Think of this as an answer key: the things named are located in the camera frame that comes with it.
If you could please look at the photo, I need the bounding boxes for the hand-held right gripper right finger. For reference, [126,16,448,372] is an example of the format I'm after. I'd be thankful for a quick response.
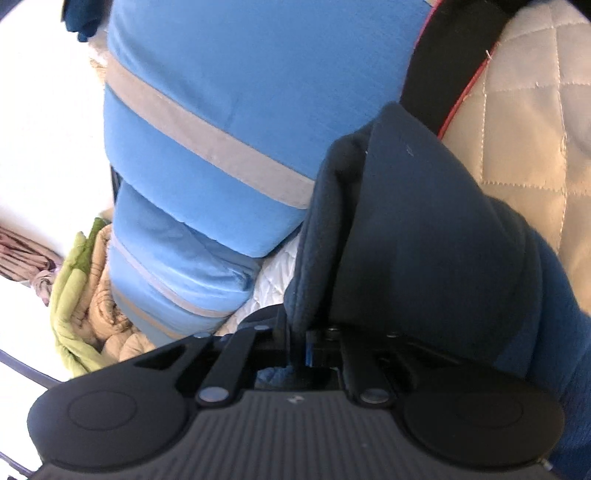
[305,326,398,408]

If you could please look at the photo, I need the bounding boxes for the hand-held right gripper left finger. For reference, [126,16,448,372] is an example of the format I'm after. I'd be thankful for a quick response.
[133,306,297,408]

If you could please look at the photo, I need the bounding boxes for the blue fleece jacket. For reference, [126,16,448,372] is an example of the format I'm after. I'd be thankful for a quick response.
[254,102,591,476]

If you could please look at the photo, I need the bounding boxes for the light green blanket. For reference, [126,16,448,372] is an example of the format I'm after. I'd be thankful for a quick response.
[50,217,116,377]

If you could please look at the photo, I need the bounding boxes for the pink patterned cloth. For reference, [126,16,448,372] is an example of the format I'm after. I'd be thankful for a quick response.
[0,225,64,306]

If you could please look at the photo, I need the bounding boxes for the white quilted bedspread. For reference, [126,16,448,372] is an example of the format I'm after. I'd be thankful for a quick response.
[222,0,591,337]

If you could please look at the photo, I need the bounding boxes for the navy folded garment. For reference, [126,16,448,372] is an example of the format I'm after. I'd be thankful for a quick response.
[64,0,114,43]

